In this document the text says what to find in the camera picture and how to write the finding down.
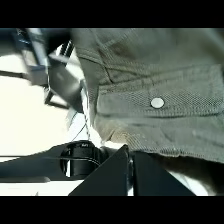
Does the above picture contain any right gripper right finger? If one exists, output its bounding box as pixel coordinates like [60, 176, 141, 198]
[132, 150, 196, 197]

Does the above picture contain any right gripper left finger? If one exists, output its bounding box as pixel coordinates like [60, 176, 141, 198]
[68, 144, 130, 197]

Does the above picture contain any grey-green shirt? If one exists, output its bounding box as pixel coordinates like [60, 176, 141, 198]
[70, 28, 224, 197]

